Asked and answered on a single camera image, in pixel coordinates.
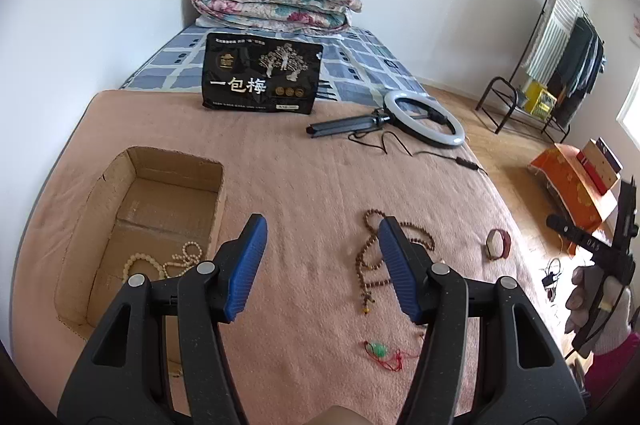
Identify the black metal clothes rack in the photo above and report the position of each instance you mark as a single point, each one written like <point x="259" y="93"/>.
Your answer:
<point x="492" y="97"/>

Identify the pink fleece blanket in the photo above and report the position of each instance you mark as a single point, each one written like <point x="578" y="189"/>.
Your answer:
<point x="310" y="185"/>

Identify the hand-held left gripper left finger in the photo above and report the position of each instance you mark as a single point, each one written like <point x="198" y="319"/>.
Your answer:
<point x="245" y="265"/>

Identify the black snack bag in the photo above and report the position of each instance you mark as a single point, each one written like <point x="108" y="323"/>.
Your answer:
<point x="260" y="75"/>

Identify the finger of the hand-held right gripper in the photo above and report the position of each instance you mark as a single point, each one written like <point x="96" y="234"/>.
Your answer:
<point x="562" y="226"/>

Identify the orange gift box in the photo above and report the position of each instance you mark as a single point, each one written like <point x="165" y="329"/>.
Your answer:
<point x="570" y="180"/>

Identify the black folded tripod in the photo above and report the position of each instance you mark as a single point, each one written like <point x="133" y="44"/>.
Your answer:
<point x="345" y="125"/>

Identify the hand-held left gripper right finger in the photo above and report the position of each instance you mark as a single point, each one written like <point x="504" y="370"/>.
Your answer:
<point x="400" y="270"/>

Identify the brown cardboard box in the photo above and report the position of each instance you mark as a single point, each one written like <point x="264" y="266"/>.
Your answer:
<point x="150" y="205"/>

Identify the grey striped hanging cloth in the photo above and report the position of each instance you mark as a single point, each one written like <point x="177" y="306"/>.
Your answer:
<point x="552" y="30"/>

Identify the red and tan books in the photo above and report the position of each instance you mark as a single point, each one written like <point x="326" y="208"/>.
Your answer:
<point x="600" y="162"/>

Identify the window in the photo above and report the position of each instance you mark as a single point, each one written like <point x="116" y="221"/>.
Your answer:
<point x="632" y="105"/>

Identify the person's right hand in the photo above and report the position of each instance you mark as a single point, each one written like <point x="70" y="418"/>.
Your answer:
<point x="617" y="325"/>

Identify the dark hanging clothes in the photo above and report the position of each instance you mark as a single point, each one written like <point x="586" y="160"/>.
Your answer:
<point x="577" y="60"/>

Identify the person's right forearm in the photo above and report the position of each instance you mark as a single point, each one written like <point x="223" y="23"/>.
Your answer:
<point x="620" y="370"/>

